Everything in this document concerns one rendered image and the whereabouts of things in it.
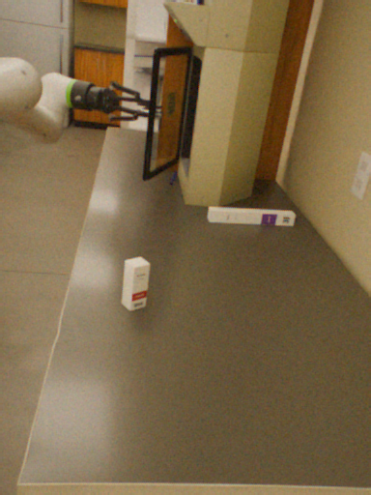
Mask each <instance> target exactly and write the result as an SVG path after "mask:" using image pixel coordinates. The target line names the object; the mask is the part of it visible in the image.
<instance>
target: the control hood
mask: <svg viewBox="0 0 371 495"><path fill-rule="evenodd" d="M163 6H164V8H165V9H166V11H167V12H168V13H169V14H172V15H174V17H176V20H177V21H178V22H179V24H181V25H182V28H183V29H184V30H185V32H186V34H187V36H188V37H189V40H190V41H191V42H193V43H195V45H197V46H203V47H205V46H206V41H207V34H208V25H209V17H210V7H209V6H202V5H194V4H186V2H178V1H171V0H168V1H164V2H163Z"/></svg>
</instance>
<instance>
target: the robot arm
mask: <svg viewBox="0 0 371 495"><path fill-rule="evenodd" d="M113 89H117V90H120V91H122V92H126V93H128V94H129V95H131V96H134V97H135V98H130V97H121V96H118V95H117V93H116V92H115V91H114V90H113ZM119 101H124V102H137V105H139V106H144V107H149V104H150V100H144V99H141V98H140V92H138V91H135V90H132V89H129V88H127V87H125V86H121V85H119V83H118V82H117V81H110V86H109V88H100V87H97V86H96V84H95V83H92V82H86V81H81V80H74V79H70V78H69V77H66V76H64V75H62V74H58V73H49V74H46V75H45V76H44V77H43V78H41V77H40V76H39V74H38V72H37V70H36V69H35V68H34V67H32V66H31V65H30V63H28V62H26V61H23V60H21V59H17V58H13V57H0V120H3V121H5V122H9V124H11V125H13V126H15V127H18V128H20V129H21V130H23V132H26V133H28V134H29V135H30V136H32V137H33V138H34V139H36V140H38V142H39V143H41V144H51V143H54V142H56V141H58V140H59V137H60V136H61V134H62V129H63V123H64V119H65V114H66V111H67V108H73V109H79V110H83V111H88V112H91V111H93V110H96V111H102V112H104V113H105V114H107V116H108V122H114V121H136V120H138V117H144V118H147V117H148V116H149V115H146V114H143V115H141V114H139V112H138V110H135V109H130V108H127V107H123V106H120V105H119ZM116 110H119V111H123V112H126V113H129V115H132V117H131V116H117V117H116V116H115V115H114V114H112V112H114V111H116Z"/></svg>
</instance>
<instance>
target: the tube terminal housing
mask: <svg viewBox="0 0 371 495"><path fill-rule="evenodd" d="M200 5H202V6H209V7H210V17H209V25H208V34H207V41H206V46H205V47H203V46H197V45H195V44H194V46H193V48H194V50H193V57H194V56H196V57H198V58H199V59H200V60H201V61H203V65H201V74H200V83H199V90H198V99H197V106H196V110H197V115H196V122H195V131H194V134H193V139H192V148H190V155H189V164H188V172H187V177H186V174H185V171H184V166H183V163H182V155H181V162H179V166H178V178H179V183H181V187H182V191H183V197H184V201H185V205H190V206H202V207H218V208H219V207H222V206H225V204H229V203H232V202H235V201H238V200H242V199H245V198H247V197H250V196H251V191H252V190H253V186H254V180H255V175H256V168H257V163H258V158H259V153H260V146H261V141H263V135H264V130H265V124H266V119H267V113H268V108H269V102H270V97H271V91H272V86H273V81H274V75H275V69H276V63H277V58H279V51H280V46H281V41H282V35H283V29H284V23H285V22H286V17H287V12H288V6H289V0H200Z"/></svg>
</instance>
